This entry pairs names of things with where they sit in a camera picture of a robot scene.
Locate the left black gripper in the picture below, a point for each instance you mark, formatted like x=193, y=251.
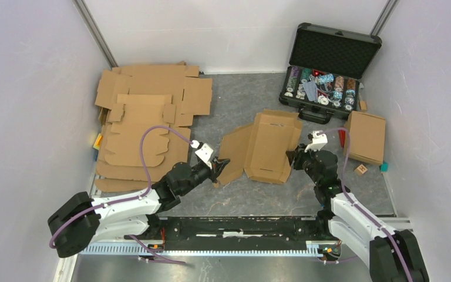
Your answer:
x=218, y=165

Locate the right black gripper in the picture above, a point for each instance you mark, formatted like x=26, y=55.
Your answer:
x=299, y=154

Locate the cardboard box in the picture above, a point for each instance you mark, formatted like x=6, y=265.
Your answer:
x=258, y=149
x=365, y=139

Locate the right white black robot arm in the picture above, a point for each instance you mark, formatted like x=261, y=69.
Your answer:
x=390, y=254

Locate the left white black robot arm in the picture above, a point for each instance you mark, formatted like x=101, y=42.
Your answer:
x=83, y=220

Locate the folded cardboard box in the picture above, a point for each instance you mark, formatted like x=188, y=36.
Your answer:
x=365, y=139

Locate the red object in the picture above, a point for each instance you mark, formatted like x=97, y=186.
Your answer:
x=342, y=137

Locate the wooden letter block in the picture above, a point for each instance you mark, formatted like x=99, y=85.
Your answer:
x=361, y=170

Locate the black poker chip case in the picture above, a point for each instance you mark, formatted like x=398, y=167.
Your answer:
x=324, y=69

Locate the teal cube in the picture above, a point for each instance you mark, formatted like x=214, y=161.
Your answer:
x=384, y=167

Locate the stack of flat cardboard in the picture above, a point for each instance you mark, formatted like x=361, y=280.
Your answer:
x=146, y=113

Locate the orange yellow block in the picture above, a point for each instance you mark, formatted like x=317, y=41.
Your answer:
x=97, y=142

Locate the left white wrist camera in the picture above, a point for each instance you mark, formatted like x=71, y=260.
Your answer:
x=205, y=153

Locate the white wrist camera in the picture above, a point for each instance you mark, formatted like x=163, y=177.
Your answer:
x=205, y=153
x=318, y=141

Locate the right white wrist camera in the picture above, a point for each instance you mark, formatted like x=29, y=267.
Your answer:
x=318, y=141

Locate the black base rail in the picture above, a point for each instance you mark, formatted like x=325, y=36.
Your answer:
x=245, y=233

